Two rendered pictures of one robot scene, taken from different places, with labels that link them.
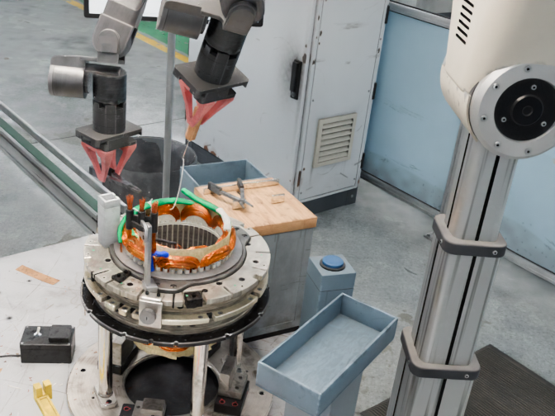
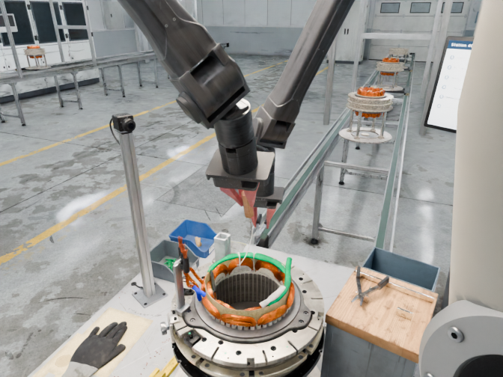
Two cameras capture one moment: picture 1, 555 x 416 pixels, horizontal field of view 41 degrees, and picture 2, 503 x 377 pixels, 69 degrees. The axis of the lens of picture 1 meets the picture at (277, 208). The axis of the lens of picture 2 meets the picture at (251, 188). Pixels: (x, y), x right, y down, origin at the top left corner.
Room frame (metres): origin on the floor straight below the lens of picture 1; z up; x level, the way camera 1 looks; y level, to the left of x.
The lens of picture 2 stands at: (0.85, -0.39, 1.64)
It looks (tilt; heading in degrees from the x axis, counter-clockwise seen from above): 26 degrees down; 64
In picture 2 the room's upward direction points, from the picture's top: straight up
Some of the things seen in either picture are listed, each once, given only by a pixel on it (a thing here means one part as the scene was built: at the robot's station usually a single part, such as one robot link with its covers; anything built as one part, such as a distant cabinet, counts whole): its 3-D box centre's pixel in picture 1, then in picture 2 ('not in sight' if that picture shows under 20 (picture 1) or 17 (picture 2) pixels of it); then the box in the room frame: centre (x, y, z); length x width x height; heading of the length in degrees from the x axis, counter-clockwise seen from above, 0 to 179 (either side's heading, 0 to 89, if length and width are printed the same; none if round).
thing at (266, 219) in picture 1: (253, 206); (382, 307); (1.38, 0.05, 1.05); 0.20 x 0.19 x 0.02; 31
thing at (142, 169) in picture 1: (148, 192); not in sight; (2.71, 0.54, 0.39); 0.39 x 0.39 x 0.35
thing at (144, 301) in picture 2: not in sight; (150, 294); (0.96, 0.64, 0.78); 0.09 x 0.09 x 0.01; 17
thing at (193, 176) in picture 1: (220, 227); (391, 310); (1.51, 0.13, 0.92); 0.17 x 0.11 x 0.28; 121
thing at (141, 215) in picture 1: (142, 220); (183, 259); (0.98, 0.20, 1.21); 0.04 x 0.04 x 0.03; 37
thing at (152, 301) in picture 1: (151, 309); (174, 326); (0.94, 0.18, 1.07); 0.04 x 0.02 x 0.05; 85
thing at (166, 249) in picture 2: not in sight; (172, 261); (1.06, 0.74, 0.82); 0.16 x 0.14 x 0.07; 132
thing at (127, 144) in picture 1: (109, 155); (262, 210); (1.21, 0.31, 1.21); 0.07 x 0.07 x 0.09; 53
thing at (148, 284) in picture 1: (150, 257); (180, 289); (0.97, 0.19, 1.15); 0.03 x 0.02 x 0.12; 29
